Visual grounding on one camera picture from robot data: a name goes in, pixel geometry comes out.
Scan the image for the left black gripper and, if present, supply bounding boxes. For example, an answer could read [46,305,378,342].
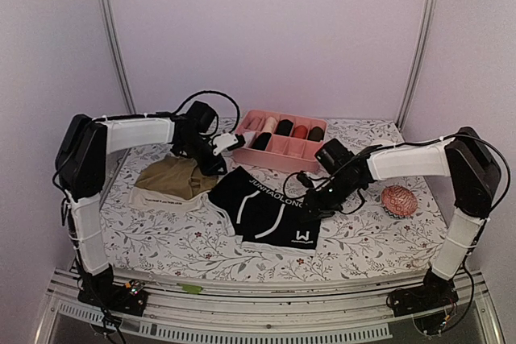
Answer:
[179,135,228,176]

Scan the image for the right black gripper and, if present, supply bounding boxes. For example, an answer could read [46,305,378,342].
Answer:
[298,175,360,223]

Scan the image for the black underwear white trim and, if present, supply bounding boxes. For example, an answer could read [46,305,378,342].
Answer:
[205,167,321,257]

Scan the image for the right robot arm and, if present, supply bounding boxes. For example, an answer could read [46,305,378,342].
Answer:
[303,126,511,309]

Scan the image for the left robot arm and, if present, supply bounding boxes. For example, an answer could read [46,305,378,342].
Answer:
[52,93,246,307]

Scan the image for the black rolled underwear front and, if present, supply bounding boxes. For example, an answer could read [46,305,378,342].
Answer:
[251,132,272,151]

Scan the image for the black rolled underwear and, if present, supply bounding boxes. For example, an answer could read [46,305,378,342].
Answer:
[251,132,272,151]
[275,119,293,137]

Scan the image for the beige rolled underwear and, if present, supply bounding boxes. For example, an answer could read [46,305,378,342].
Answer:
[261,116,277,133]

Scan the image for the khaki underwear cream waistband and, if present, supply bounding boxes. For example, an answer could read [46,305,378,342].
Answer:
[128,155,218,213]

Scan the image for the black rolled underwear back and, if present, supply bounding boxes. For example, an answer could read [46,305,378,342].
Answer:
[275,119,293,137]

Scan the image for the olive rolled underwear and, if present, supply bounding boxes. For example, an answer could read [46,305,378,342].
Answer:
[307,126,325,142]

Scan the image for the red rolled underwear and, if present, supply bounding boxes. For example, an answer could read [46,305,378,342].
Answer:
[292,125,308,139]

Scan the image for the white folded cloth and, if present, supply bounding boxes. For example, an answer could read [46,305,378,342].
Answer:
[242,131,256,147]

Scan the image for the pink folded cloth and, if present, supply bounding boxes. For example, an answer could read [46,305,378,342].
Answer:
[247,116,264,131]

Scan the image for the pink divided storage box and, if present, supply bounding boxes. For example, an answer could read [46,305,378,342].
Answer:
[232,110,327,172]

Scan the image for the red patterned bowl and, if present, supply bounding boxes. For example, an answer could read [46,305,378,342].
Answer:
[381,185,418,218]

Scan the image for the floral table mat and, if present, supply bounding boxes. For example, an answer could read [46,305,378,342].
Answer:
[82,117,459,284]

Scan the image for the white bowl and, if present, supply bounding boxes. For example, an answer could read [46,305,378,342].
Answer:
[371,140,397,149]

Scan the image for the green tape scrap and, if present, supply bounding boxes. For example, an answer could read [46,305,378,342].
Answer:
[181,284,202,295]

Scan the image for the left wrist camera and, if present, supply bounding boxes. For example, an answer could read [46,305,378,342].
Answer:
[211,133,239,155]

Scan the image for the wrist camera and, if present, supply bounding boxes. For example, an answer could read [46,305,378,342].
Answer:
[296,172,316,189]
[211,133,239,155]

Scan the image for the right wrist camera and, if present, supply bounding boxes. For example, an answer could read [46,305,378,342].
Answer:
[296,172,316,189]

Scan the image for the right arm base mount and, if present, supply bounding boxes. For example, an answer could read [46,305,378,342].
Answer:
[386,271,459,335]

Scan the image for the aluminium front rail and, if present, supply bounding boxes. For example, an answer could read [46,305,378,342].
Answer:
[35,269,508,343]

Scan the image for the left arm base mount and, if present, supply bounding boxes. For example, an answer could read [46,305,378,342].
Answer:
[77,276,148,317]

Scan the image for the left aluminium frame post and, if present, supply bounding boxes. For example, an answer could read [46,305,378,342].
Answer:
[98,0,136,114]

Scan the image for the aluminium frame post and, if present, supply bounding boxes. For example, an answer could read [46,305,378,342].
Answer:
[98,0,136,114]
[396,0,438,132]

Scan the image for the right aluminium frame post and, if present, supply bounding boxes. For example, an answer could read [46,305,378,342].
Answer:
[396,0,438,132]

